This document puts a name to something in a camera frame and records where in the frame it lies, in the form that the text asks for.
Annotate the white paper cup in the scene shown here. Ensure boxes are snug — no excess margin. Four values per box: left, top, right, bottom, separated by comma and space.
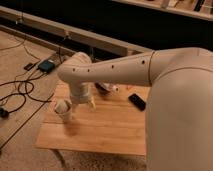
54, 99, 72, 123

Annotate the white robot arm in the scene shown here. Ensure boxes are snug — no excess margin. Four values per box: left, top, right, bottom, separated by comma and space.
58, 48, 213, 171

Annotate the black floor cable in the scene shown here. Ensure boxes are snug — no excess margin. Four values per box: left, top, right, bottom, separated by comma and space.
0, 39, 68, 151

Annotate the wooden table board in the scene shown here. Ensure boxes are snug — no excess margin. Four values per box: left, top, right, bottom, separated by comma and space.
36, 81, 149, 155

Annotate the black plug on floor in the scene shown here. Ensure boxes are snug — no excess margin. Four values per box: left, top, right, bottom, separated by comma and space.
0, 107, 9, 119

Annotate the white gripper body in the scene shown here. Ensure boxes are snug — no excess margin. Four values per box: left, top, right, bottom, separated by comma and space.
69, 83, 92, 104

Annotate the wooden shelf ledge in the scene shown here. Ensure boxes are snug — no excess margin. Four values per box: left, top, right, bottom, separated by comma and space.
113, 0, 213, 22

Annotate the small black remote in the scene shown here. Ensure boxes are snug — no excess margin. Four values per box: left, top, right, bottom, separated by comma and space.
24, 63, 37, 71

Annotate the black power adapter box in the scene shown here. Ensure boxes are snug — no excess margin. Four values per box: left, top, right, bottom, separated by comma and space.
38, 60, 55, 73

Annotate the dark bowl with contents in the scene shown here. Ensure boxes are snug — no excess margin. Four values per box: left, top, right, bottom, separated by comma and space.
95, 83, 119, 94

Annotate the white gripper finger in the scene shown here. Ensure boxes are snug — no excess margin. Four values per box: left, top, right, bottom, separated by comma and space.
87, 100, 96, 110
70, 104, 78, 113

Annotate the black smartphone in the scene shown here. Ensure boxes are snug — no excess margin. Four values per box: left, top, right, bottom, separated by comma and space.
128, 94, 146, 111

